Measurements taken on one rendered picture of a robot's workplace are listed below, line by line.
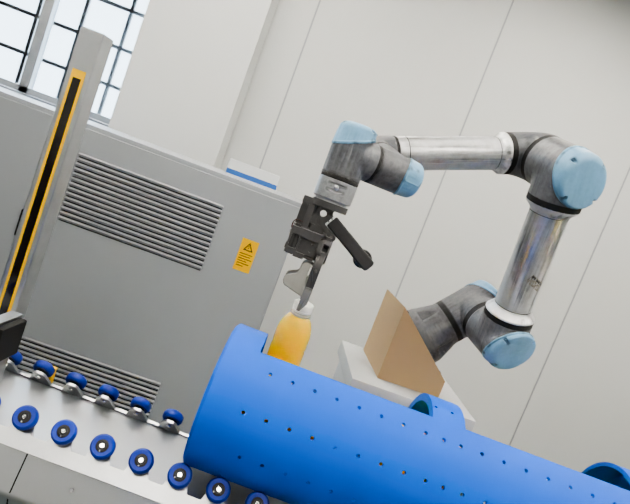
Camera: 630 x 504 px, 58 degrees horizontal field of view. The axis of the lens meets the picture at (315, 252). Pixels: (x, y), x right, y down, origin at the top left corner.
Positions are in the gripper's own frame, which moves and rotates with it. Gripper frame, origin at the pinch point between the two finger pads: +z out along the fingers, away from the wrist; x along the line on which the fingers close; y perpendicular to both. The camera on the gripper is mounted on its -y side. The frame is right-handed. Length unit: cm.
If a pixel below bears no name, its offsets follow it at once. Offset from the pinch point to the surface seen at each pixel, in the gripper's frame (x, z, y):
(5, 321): 1, 24, 53
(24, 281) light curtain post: -30, 26, 67
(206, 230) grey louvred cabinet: -137, 11, 48
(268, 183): -155, -17, 32
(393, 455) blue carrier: 12.9, 17.1, -23.6
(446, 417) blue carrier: 5.2, 9.7, -32.2
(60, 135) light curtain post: -30, -12, 69
